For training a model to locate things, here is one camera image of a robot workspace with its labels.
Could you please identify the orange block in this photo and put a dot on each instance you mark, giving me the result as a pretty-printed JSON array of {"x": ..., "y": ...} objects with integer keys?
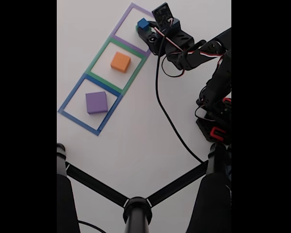
[{"x": 121, "y": 61}]

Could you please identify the blue tape square frame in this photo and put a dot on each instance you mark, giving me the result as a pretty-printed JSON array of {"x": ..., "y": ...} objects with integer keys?
[{"x": 73, "y": 93}]

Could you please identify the green tape square frame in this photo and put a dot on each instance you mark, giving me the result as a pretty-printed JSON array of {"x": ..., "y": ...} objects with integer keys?
[{"x": 99, "y": 56}]

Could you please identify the large purple block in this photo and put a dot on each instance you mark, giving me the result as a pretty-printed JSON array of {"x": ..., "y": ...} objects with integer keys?
[{"x": 97, "y": 102}]

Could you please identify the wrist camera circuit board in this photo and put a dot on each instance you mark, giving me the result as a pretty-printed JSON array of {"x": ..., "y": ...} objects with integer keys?
[{"x": 162, "y": 14}]

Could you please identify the black tripod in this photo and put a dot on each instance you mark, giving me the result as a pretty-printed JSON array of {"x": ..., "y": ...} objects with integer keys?
[{"x": 137, "y": 213}]

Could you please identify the purple tape square frame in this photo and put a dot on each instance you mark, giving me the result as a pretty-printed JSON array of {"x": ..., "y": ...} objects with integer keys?
[{"x": 123, "y": 19}]

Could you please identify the small blue cube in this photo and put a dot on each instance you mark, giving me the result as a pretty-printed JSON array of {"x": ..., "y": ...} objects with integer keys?
[{"x": 143, "y": 23}]

